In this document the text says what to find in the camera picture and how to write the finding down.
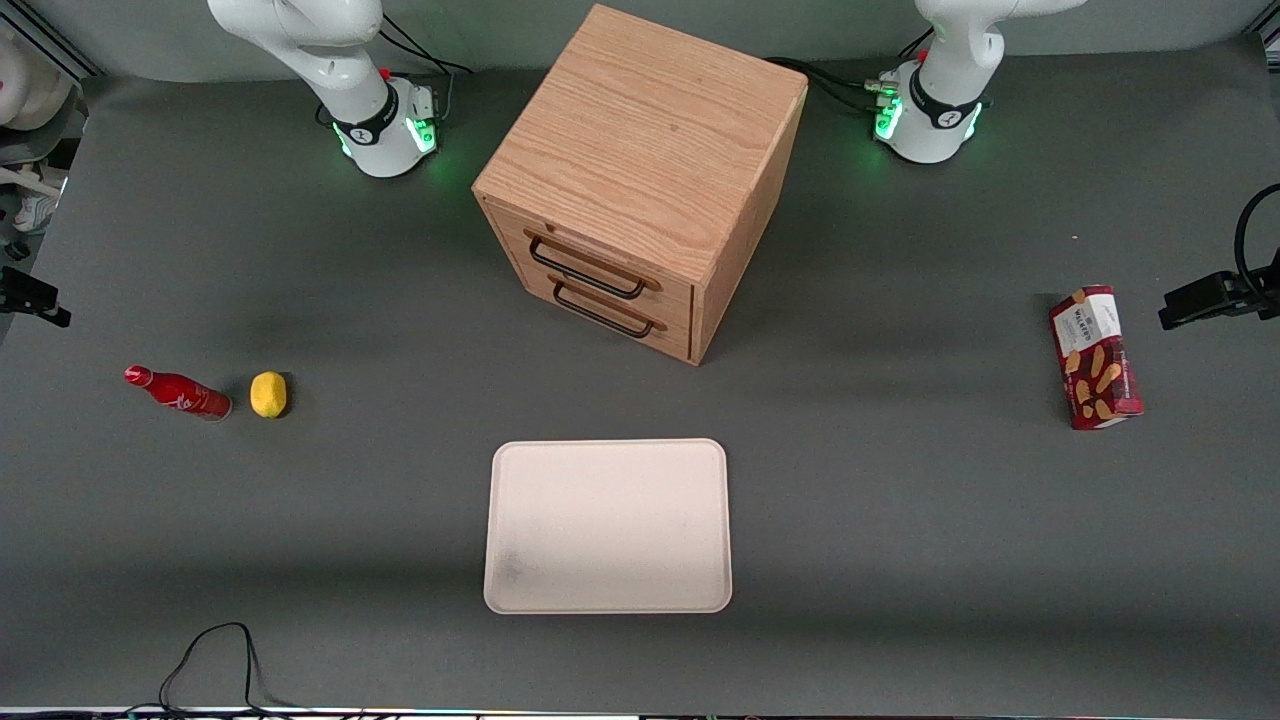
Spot black arm base cables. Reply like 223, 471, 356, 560
378, 18, 473, 126
765, 28, 936, 113

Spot yellow lemon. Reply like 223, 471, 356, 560
250, 371, 289, 419

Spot thin black looped cable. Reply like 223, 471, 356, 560
120, 622, 301, 719

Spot white sneaker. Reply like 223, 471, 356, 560
14, 190, 61, 234

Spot black left arm base cables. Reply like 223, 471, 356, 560
765, 28, 936, 113

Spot oak wooden drawer cabinet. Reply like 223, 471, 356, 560
472, 4, 809, 367

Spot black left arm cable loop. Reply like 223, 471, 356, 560
1234, 184, 1280, 293

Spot black right arm base cables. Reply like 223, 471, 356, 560
378, 18, 473, 126

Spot red shortbread cookie box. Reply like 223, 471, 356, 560
1048, 285, 1144, 431

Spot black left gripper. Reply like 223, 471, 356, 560
1159, 268, 1280, 332

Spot cream rectangular plastic tray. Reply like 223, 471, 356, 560
483, 438, 733, 615

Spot red coke bottle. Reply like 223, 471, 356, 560
124, 365, 233, 422

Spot black wire drawer handle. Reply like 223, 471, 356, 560
550, 275, 668, 339
527, 232, 663, 300

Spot wooden drawer front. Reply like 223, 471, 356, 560
495, 208, 695, 323
508, 252, 695, 363

